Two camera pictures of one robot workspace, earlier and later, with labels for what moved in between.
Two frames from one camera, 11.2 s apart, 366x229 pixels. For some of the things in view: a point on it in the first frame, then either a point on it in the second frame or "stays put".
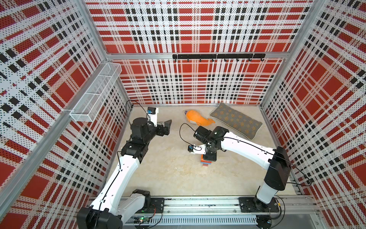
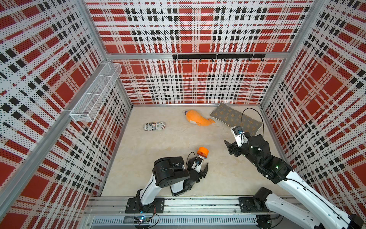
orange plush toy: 195,118 stays put
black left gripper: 161,132 → 203,174
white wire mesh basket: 91,102 stays put
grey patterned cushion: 237,120 stays put
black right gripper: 211,158 → 231,149
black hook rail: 213,56 stays put
